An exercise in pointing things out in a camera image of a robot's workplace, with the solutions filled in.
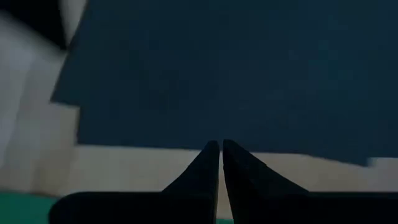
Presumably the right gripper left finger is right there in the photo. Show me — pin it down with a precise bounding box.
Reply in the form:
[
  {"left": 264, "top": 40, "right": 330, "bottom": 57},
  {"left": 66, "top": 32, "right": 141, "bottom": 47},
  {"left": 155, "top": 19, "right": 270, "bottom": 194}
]
[{"left": 49, "top": 140, "right": 221, "bottom": 224}]

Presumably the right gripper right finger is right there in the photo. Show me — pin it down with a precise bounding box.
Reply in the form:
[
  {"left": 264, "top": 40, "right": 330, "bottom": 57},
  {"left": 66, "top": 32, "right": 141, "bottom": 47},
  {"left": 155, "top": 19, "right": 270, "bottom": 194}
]
[{"left": 222, "top": 139, "right": 398, "bottom": 224}]

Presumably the green paper sheet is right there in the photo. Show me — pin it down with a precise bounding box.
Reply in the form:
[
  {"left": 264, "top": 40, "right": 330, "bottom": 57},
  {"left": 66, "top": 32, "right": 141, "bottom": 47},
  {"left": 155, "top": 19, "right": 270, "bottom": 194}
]
[{"left": 0, "top": 191, "right": 234, "bottom": 224}]

